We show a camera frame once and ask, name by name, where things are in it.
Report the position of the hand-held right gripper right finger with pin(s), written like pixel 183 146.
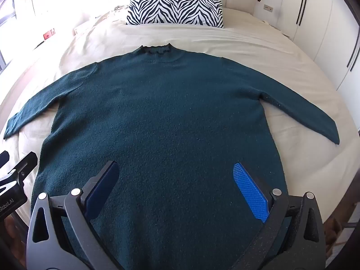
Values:
pixel 250 191

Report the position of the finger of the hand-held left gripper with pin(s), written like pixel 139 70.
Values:
pixel 3 159
pixel 26 164

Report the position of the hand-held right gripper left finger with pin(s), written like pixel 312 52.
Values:
pixel 104 181

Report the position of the dark teal knit sweater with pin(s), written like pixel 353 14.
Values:
pixel 168 118

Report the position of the red box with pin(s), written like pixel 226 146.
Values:
pixel 48 33

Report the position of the bed with cream sheet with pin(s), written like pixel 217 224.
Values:
pixel 253 47

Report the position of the black framed window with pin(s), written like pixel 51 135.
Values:
pixel 5 14

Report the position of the zebra print pillow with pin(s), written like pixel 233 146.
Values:
pixel 174 7

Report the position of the white wall socket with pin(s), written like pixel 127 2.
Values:
pixel 267 7

